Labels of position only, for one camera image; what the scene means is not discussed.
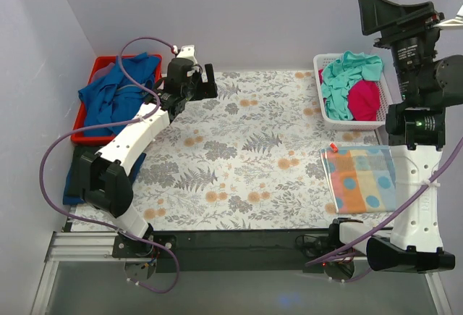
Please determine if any aluminium rail frame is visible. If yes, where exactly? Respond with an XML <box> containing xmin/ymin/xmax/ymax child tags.
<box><xmin>33</xmin><ymin>232</ymin><xmax>451</xmax><ymax>314</ymax></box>

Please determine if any dark blue folded t shirt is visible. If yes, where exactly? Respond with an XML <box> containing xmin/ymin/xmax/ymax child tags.
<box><xmin>62</xmin><ymin>153</ymin><xmax>146</xmax><ymax>206</ymax></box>

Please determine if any magenta t shirt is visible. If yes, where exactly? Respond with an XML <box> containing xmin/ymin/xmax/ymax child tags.
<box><xmin>318</xmin><ymin>70</ymin><xmax>381</xmax><ymax>122</ymax></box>

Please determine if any colourful dotted towel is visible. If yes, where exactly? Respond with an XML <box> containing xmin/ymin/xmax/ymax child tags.
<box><xmin>320</xmin><ymin>146</ymin><xmax>397</xmax><ymax>214</ymax></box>

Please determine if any floral table mat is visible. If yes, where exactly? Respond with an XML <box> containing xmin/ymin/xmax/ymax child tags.
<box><xmin>68</xmin><ymin>70</ymin><xmax>399</xmax><ymax>232</ymax></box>

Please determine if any orange clip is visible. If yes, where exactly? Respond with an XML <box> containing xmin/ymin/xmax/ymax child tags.
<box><xmin>330</xmin><ymin>143</ymin><xmax>339</xmax><ymax>153</ymax></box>

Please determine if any teal crumpled t shirt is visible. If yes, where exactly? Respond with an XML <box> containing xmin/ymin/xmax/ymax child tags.
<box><xmin>320</xmin><ymin>51</ymin><xmax>383</xmax><ymax>121</ymax></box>

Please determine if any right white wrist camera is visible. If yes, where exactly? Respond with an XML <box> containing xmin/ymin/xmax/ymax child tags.
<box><xmin>434</xmin><ymin>6</ymin><xmax>463</xmax><ymax>30</ymax></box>

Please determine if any white plastic basket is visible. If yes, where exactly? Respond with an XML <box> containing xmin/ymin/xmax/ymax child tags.
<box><xmin>313</xmin><ymin>54</ymin><xmax>393</xmax><ymax>131</ymax></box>

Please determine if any blue crumpled t shirt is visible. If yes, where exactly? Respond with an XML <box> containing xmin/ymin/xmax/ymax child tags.
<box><xmin>77</xmin><ymin>51</ymin><xmax>161</xmax><ymax>138</ymax></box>

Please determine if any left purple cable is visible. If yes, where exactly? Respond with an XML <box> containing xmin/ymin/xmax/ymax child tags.
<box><xmin>38</xmin><ymin>36</ymin><xmax>181</xmax><ymax>293</ymax></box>

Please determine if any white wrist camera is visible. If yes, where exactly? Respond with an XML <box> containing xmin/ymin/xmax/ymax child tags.
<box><xmin>177</xmin><ymin>45</ymin><xmax>198</xmax><ymax>64</ymax></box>
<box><xmin>434</xmin><ymin>6</ymin><xmax>463</xmax><ymax>30</ymax></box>

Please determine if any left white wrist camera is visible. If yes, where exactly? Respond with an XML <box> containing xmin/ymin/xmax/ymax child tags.
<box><xmin>177</xmin><ymin>45</ymin><xmax>198</xmax><ymax>64</ymax></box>

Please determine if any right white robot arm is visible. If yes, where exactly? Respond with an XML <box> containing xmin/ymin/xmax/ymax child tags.
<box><xmin>327</xmin><ymin>0</ymin><xmax>462</xmax><ymax>273</ymax></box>

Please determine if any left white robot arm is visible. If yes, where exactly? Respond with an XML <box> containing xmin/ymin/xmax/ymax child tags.
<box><xmin>79</xmin><ymin>56</ymin><xmax>218</xmax><ymax>257</ymax></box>

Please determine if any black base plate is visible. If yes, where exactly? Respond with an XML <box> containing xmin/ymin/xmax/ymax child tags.
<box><xmin>111</xmin><ymin>230</ymin><xmax>372</xmax><ymax>274</ymax></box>

